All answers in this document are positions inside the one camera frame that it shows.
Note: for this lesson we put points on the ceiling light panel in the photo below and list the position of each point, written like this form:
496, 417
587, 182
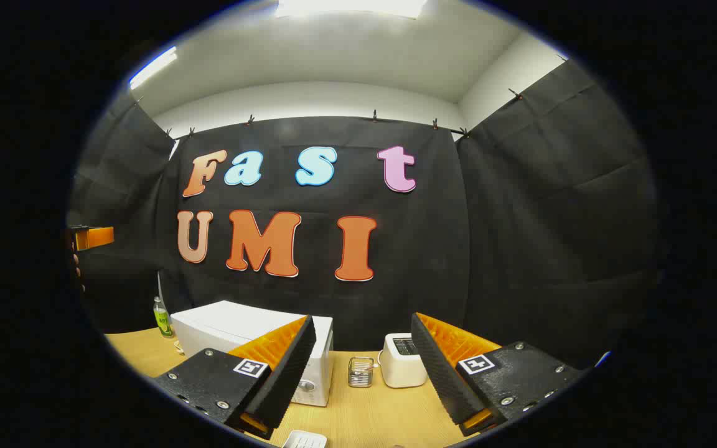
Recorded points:
153, 66
352, 6

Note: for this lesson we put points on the white toaster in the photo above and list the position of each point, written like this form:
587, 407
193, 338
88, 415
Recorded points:
401, 367

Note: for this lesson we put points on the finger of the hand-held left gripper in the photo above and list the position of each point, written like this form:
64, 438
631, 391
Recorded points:
97, 237

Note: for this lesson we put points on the black backdrop cloth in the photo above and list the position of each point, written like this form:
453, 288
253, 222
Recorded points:
421, 249

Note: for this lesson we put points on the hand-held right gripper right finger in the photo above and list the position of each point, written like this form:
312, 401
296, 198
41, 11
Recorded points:
439, 373

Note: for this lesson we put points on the small glass jar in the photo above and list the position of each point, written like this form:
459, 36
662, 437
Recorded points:
360, 372

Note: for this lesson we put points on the white rectangular tray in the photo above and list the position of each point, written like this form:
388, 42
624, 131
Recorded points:
304, 440

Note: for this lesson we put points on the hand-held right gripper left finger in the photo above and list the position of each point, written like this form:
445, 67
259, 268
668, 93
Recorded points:
290, 373

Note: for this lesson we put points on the green label drink bottle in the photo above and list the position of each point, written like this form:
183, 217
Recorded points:
162, 320

